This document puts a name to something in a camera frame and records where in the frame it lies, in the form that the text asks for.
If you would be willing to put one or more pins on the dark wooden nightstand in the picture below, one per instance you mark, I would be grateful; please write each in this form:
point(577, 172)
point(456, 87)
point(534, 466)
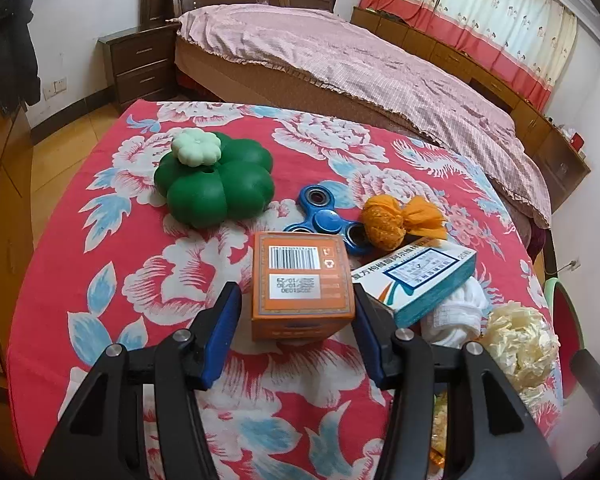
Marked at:
point(140, 70)

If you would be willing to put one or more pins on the white crumpled cloth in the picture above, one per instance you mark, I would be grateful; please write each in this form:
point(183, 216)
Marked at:
point(460, 315)

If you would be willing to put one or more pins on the orange cardboard box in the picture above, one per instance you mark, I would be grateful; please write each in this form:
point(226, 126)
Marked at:
point(300, 280)

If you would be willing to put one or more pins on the wooden wardrobe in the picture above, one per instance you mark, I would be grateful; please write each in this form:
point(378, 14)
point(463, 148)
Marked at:
point(5, 210)

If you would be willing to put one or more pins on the yellow snack wrapper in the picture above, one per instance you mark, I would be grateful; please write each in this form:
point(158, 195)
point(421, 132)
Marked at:
point(439, 430)

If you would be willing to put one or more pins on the red box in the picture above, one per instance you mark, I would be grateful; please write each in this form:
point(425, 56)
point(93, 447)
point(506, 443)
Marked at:
point(576, 142)

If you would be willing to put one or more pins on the bed with pink cover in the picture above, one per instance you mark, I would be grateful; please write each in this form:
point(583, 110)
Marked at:
point(330, 60)

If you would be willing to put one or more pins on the brown bed base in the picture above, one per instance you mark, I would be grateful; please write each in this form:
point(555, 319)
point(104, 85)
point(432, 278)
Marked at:
point(260, 85)

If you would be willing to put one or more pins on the green flower-shaped container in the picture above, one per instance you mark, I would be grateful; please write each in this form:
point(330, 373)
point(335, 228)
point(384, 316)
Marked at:
point(220, 185)

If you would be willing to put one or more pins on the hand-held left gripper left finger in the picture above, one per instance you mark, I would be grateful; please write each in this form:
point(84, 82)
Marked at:
point(222, 340)

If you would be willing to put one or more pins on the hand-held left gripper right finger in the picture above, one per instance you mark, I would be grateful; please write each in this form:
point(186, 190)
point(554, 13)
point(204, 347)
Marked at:
point(367, 340)

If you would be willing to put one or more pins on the dark hanging jacket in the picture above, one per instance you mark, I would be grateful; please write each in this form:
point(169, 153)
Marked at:
point(10, 60)

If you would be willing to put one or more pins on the cream and red curtain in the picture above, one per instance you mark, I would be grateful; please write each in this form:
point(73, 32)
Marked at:
point(480, 10)

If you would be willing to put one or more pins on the blue fidget spinner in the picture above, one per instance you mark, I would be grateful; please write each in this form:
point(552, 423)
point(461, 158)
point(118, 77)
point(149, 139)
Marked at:
point(325, 220)

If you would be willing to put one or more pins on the white and teal medicine box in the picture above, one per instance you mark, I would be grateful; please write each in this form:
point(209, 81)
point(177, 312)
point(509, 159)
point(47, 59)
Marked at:
point(420, 280)

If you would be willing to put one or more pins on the orange mesh bundle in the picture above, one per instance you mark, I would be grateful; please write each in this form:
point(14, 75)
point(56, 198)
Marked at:
point(382, 222)

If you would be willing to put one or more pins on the wall power outlet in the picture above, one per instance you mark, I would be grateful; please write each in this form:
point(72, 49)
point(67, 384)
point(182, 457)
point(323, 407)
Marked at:
point(54, 87)

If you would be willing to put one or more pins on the red floral tablecloth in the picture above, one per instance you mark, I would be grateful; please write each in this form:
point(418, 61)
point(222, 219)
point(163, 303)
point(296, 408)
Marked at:
point(130, 260)

